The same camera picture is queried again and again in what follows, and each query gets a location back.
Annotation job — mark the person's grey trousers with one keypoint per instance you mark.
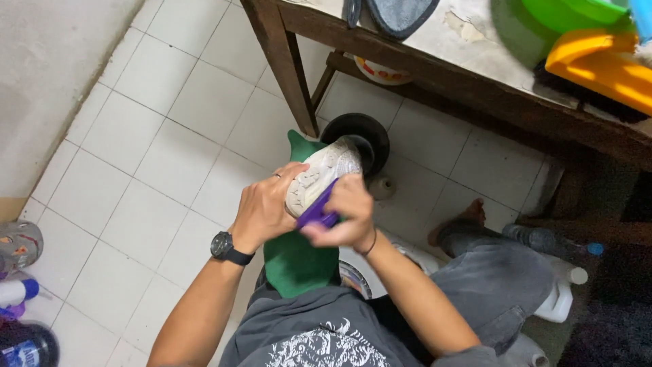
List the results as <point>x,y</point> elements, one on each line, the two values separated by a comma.
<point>489,285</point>

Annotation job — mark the white sneaker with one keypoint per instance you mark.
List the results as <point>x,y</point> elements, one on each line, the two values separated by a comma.
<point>321,173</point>

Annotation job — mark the person's right fingers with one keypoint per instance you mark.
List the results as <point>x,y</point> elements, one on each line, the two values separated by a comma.
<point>321,229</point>

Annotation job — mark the person's grey shirt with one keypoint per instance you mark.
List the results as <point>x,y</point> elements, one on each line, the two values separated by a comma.
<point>346,336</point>

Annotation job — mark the black wristwatch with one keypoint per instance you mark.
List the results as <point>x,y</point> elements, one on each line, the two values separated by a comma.
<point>229,248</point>

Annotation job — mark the purple brush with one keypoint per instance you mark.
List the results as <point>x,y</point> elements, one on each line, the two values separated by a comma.
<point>318,209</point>

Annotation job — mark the person's left hand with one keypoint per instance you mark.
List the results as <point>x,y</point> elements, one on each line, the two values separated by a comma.
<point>262,209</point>

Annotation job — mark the brown wooden table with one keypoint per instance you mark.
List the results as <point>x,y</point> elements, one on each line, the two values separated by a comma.
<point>458,86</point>

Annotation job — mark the dark bottle blue label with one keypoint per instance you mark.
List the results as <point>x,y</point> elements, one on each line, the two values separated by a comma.
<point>25,346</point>

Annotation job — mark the grey towel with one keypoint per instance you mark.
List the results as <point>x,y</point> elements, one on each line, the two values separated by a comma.
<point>400,15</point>

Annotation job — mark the white plastic jug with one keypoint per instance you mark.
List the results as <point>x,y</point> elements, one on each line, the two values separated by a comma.
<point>558,295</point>

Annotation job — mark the black round bowl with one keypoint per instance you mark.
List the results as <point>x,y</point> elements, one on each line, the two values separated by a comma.
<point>364,140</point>

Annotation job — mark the blue plastic item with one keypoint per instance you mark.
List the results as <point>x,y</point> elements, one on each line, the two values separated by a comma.
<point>643,15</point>

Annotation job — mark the small beige cap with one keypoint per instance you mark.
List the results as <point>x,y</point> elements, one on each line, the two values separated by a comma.
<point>382,188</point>

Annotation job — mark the purple plastic item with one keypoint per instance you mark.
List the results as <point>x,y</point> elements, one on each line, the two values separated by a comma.
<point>13,312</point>

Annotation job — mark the person's foot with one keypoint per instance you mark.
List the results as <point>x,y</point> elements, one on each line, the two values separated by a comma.
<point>458,219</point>

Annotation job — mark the clear water bottle blue cap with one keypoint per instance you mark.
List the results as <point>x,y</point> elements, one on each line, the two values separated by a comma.
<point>550,242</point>

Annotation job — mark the person's right hand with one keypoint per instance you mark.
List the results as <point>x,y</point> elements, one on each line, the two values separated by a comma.
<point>346,214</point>

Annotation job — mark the person's left fingers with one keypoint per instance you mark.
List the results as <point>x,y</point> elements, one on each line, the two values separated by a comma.
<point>290,171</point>

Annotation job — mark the white patterned bowl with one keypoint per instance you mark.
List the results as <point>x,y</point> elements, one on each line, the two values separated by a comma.
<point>382,74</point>

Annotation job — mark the green cloth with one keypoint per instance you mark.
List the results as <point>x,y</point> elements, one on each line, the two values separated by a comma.
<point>300,244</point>

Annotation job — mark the white bottle blue cap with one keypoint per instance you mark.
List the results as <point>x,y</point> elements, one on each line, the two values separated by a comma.
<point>18,290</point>

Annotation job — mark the green plastic container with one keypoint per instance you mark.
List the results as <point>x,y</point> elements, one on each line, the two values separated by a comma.
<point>570,13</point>

